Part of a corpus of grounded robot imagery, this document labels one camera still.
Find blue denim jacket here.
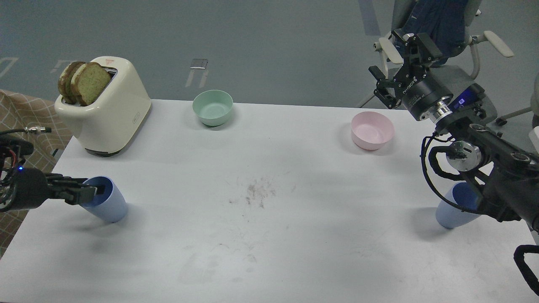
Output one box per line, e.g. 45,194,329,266
391,0,468,66

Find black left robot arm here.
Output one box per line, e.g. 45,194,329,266
0,126,106,212

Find grey office chair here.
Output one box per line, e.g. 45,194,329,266
374,0,538,126

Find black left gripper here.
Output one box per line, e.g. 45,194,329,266
8,167,106,211

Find beige checkered cloth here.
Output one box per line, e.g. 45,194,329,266
0,89,74,256

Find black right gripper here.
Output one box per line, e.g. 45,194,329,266
369,30,453,122

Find toast slice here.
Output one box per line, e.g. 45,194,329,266
70,62,112,106
57,61,86,105

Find metal floor socket plate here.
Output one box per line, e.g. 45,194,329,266
190,58,208,70

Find green bowl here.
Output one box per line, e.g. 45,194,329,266
192,90,234,127

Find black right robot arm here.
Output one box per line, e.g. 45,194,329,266
369,30,539,232

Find blue cup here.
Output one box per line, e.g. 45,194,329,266
435,182,481,229
81,176,128,223

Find cream toaster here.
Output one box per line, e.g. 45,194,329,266
54,56,151,157

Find pink bowl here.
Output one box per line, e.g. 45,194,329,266
350,111,395,150

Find toast slice front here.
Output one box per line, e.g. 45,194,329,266
70,62,112,106

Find toast slice back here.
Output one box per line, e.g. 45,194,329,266
57,61,86,105

